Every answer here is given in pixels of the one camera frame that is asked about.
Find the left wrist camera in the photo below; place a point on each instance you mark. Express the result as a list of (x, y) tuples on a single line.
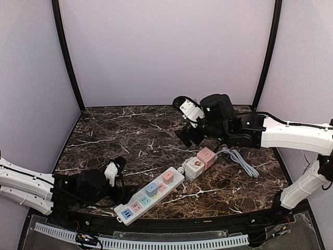
[(114, 169)]

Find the pink cube socket adapter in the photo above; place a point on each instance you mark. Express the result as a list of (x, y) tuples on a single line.
[(207, 156)]

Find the pink plug adapter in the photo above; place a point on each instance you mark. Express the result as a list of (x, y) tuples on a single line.
[(168, 177)]

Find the white cube socket adapter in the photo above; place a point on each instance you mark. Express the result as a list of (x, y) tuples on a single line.
[(193, 168)]

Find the blue plug adapter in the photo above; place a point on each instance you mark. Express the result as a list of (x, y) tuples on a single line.
[(151, 189)]

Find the black front rail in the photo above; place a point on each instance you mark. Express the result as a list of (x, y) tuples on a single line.
[(102, 221)]

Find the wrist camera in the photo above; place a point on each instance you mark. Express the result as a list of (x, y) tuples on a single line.
[(189, 109), (114, 169)]

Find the small circuit board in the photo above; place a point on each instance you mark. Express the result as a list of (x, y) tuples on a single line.
[(85, 239)]

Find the left black frame post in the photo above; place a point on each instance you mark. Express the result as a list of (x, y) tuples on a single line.
[(66, 55)]

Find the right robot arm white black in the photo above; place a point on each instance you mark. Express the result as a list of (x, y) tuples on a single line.
[(215, 118)]

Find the slotted grey cable duct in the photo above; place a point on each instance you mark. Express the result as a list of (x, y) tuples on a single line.
[(124, 240)]

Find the right black frame post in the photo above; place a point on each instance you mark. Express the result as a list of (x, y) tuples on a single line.
[(268, 54)]

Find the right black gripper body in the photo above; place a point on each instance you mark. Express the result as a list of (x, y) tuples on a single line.
[(194, 133)]

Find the black frame post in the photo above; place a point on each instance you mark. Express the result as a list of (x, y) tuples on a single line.
[(66, 55), (268, 54)]

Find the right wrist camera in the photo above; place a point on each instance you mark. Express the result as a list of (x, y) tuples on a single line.
[(189, 109)]

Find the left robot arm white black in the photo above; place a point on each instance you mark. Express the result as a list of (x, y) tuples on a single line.
[(48, 193)]

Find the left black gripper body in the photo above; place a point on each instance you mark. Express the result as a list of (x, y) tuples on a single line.
[(120, 191)]

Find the white multicolour power strip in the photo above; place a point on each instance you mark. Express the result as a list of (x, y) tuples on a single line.
[(140, 203)]

